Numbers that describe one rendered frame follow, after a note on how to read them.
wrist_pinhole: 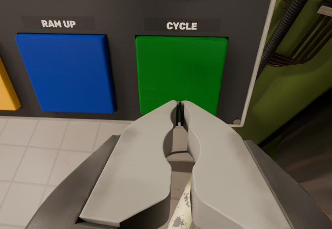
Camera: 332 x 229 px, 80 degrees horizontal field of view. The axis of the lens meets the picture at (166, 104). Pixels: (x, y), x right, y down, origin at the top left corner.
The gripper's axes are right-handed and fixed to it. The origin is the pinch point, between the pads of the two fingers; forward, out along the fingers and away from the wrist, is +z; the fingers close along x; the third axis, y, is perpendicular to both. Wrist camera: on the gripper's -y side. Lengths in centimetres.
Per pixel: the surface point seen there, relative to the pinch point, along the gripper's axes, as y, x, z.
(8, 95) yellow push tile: 2.8, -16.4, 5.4
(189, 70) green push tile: -0.2, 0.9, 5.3
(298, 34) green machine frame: 2.0, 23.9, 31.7
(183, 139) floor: 74, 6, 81
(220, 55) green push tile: -1.5, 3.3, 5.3
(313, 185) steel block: 31.3, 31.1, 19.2
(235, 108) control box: 4.0, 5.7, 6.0
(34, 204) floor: 93, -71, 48
